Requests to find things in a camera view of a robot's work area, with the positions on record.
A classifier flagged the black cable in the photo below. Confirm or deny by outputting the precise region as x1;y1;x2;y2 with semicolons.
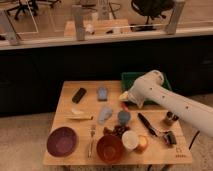
188;130;201;151

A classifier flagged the wooden spatula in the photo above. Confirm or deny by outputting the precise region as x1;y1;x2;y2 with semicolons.
66;116;93;120

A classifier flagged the green plastic tray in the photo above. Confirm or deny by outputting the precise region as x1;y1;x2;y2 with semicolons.
121;72;172;106

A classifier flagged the brown grape cluster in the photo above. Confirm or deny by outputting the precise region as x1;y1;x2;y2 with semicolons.
103;125;129;138

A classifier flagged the red pepper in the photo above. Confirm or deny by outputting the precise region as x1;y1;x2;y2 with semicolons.
121;102;128;111

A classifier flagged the black office chair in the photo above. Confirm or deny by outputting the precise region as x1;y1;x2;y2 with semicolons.
131;0;174;25

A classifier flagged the blue sponge block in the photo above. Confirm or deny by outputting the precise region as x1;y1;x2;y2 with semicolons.
97;87;108;101

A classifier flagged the purple plate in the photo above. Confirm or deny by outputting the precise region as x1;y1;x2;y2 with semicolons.
47;127;78;157

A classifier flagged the wooden table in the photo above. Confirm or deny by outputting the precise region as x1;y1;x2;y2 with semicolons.
43;81;192;166

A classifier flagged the black handled brush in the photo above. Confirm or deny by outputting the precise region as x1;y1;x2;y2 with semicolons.
137;113;177;146

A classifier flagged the black rectangular block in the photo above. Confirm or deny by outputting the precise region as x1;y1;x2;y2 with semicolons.
72;88;87;103

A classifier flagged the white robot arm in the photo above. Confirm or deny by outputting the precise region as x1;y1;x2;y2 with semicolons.
119;70;213;137

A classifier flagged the orange cup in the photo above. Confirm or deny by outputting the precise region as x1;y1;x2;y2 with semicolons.
135;135;148;153

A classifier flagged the red bowl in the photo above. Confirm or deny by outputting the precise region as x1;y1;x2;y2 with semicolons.
96;135;124;164

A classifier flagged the blue-grey round object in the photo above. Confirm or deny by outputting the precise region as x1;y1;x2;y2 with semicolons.
118;110;131;125

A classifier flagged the white cup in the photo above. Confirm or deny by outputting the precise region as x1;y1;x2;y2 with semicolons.
122;130;139;151

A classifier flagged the silver fork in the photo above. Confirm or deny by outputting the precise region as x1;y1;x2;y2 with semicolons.
88;125;96;158

